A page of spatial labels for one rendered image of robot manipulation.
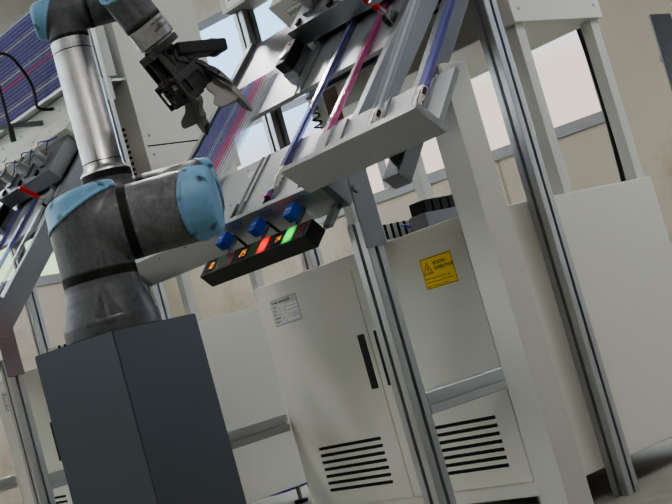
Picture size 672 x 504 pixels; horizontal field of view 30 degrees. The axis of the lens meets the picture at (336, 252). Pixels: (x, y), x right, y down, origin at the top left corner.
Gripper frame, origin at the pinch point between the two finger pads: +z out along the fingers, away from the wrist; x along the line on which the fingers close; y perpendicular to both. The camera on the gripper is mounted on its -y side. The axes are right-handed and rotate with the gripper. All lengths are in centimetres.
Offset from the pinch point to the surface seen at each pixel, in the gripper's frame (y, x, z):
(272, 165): -6.6, -6.4, 13.2
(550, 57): -288, -149, 106
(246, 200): 1.5, -9.8, 15.1
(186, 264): 7.9, -31.1, 20.4
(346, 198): 7.3, 21.1, 20.6
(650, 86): -284, -111, 134
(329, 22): -42.5, -5.1, 0.4
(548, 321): -16, 21, 70
